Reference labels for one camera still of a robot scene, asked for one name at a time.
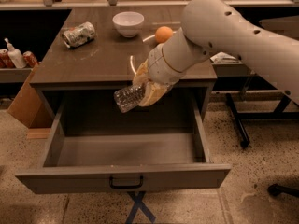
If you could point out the grey cabinet with counter top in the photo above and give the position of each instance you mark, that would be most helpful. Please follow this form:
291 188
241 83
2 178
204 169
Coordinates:
77 85

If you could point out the white ceramic bowl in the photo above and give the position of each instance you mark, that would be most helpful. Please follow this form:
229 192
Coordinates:
129 23

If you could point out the brown cardboard box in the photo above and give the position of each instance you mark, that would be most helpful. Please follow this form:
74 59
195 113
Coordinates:
28 108

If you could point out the left grey shelf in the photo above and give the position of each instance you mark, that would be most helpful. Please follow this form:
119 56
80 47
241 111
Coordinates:
14 75

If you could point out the open grey top drawer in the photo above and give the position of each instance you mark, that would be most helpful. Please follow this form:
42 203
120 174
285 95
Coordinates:
84 163

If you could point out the right grey shelf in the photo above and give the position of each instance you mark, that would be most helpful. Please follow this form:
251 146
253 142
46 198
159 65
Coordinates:
231 70

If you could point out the white pump bottle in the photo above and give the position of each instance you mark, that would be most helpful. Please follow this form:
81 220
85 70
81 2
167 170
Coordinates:
15 55

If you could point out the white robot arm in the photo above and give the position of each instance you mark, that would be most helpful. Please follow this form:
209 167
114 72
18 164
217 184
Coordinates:
211 26

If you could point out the red soda can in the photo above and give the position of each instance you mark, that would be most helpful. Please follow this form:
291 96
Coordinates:
30 58
5 61

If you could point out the orange fruit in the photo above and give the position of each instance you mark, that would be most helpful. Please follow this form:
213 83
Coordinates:
163 33

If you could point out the black chair base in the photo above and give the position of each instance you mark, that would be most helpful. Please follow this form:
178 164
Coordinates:
276 189

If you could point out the folded white cloth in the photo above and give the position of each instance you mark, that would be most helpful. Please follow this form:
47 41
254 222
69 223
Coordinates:
222 57

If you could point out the crushed silver can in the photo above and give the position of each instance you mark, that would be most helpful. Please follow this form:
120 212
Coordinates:
79 35

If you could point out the black table leg frame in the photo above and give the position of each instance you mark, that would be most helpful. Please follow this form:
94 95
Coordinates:
255 83

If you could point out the black drawer handle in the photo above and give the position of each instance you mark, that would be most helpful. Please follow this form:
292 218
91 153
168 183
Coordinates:
121 183

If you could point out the grey shelf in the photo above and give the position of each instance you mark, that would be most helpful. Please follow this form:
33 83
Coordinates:
14 75
231 70

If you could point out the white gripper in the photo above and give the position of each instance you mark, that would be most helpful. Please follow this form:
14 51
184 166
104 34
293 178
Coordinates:
161 66

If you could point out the clear plastic water bottle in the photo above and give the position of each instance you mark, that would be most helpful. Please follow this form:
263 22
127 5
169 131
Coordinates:
129 97

